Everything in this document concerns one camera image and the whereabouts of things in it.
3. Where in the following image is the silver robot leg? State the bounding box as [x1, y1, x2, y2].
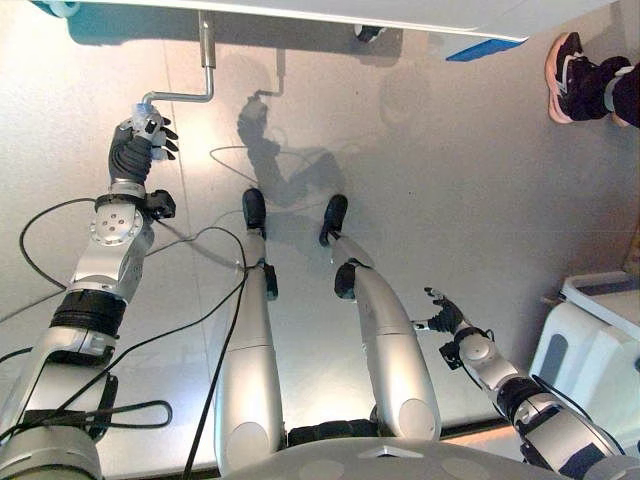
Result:
[318, 193, 443, 442]
[213, 187, 287, 477]

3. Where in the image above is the white hospital bed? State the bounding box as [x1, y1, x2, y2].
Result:
[29, 0, 532, 63]

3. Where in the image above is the thin grey floor cable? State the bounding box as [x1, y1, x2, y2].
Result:
[208, 143, 307, 184]

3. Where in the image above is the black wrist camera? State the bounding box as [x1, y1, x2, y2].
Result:
[438, 341, 462, 372]
[144, 189, 178, 222]

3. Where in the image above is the silver robot torso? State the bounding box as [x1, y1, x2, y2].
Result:
[219, 418, 556, 480]

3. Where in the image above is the long black cable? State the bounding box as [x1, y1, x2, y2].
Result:
[0, 272, 249, 442]

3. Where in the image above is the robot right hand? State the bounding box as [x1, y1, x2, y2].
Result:
[412, 287, 469, 335]

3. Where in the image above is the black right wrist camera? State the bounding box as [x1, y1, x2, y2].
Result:
[438, 341, 462, 372]

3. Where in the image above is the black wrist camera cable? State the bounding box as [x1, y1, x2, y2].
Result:
[149, 217, 251, 480]

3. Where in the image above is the silver robot left leg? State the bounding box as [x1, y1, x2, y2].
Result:
[213, 187, 287, 477]

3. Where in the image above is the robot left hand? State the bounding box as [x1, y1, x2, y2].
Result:
[108, 112, 180, 186]

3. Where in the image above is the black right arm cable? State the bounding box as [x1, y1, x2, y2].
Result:
[530, 373, 627, 457]

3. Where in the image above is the black looped forearm cable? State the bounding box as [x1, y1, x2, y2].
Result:
[18, 197, 101, 294]

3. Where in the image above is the black bed caster wheel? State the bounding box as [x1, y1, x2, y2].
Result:
[353, 23, 385, 44]

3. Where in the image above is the silver robot right leg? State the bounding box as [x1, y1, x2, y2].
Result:
[318, 193, 443, 442]

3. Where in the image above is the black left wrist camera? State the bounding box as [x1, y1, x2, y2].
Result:
[144, 189, 178, 222]

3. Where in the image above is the silver bed crank handle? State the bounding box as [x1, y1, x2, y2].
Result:
[130, 9, 217, 126]

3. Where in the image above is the person's foot in shoe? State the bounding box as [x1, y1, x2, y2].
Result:
[546, 31, 640, 128]

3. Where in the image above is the black cable loop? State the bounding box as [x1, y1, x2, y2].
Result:
[43, 399, 174, 431]

